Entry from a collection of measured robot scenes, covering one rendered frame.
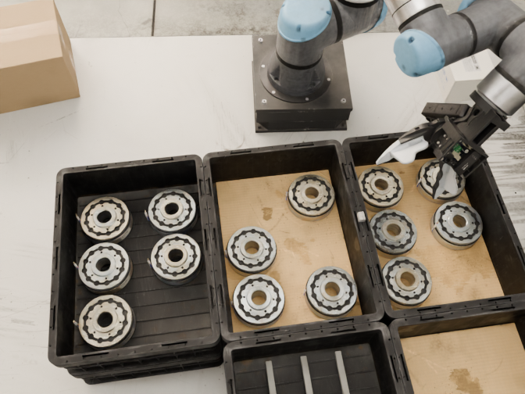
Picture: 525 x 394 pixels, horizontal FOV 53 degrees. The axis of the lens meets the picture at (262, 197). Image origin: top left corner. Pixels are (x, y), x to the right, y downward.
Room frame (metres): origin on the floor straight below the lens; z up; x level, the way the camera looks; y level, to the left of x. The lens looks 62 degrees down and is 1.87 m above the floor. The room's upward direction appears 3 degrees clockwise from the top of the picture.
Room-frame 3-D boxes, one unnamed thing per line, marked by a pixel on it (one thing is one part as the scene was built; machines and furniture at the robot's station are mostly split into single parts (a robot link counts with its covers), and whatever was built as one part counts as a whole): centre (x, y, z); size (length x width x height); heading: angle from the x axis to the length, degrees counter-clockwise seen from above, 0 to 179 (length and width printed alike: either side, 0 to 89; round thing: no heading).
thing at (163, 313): (0.38, 0.24, 0.87); 0.40 x 0.30 x 0.11; 11
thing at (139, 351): (0.38, 0.24, 0.92); 0.40 x 0.30 x 0.02; 11
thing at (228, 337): (0.44, -0.05, 0.92); 0.40 x 0.30 x 0.02; 11
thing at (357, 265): (0.44, -0.05, 0.87); 0.40 x 0.30 x 0.11; 11
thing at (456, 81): (1.07, -0.54, 0.75); 0.20 x 0.12 x 0.09; 9
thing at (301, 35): (0.95, -0.08, 0.97); 0.13 x 0.12 x 0.14; 120
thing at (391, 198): (0.59, -0.26, 0.86); 0.10 x 0.10 x 0.01
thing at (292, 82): (0.95, -0.07, 0.85); 0.15 x 0.15 x 0.10
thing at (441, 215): (0.51, -0.42, 0.86); 0.10 x 0.10 x 0.01
